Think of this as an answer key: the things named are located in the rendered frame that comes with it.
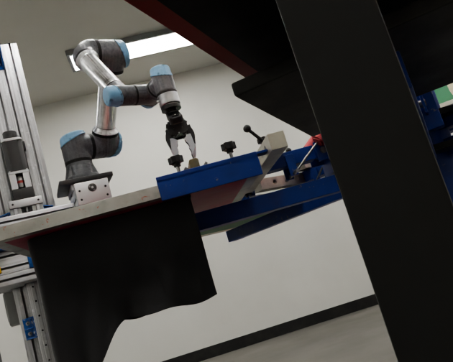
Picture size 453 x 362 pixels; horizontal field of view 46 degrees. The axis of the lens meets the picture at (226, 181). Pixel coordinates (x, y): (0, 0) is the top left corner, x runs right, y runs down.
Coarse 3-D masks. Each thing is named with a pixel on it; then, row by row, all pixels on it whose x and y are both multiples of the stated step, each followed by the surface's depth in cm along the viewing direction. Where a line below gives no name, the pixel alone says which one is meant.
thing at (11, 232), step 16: (256, 176) 163; (144, 192) 151; (240, 192) 186; (80, 208) 149; (96, 208) 149; (112, 208) 150; (128, 208) 153; (16, 224) 146; (32, 224) 147; (48, 224) 147; (64, 224) 148; (0, 240) 145
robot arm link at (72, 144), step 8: (64, 136) 233; (72, 136) 233; (80, 136) 234; (88, 136) 237; (64, 144) 232; (72, 144) 232; (80, 144) 233; (88, 144) 235; (64, 152) 233; (72, 152) 231; (80, 152) 232; (88, 152) 235; (64, 160) 234
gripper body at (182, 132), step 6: (162, 108) 189; (168, 108) 188; (174, 108) 189; (168, 126) 186; (174, 126) 186; (180, 126) 186; (186, 126) 187; (168, 132) 186; (174, 132) 186; (180, 132) 186; (174, 138) 190; (180, 138) 192
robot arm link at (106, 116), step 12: (108, 48) 219; (120, 48) 222; (108, 60) 221; (120, 60) 224; (120, 72) 227; (108, 108) 233; (96, 120) 238; (108, 120) 236; (96, 132) 237; (108, 132) 238; (96, 144) 237; (108, 144) 240; (120, 144) 244; (96, 156) 239; (108, 156) 244
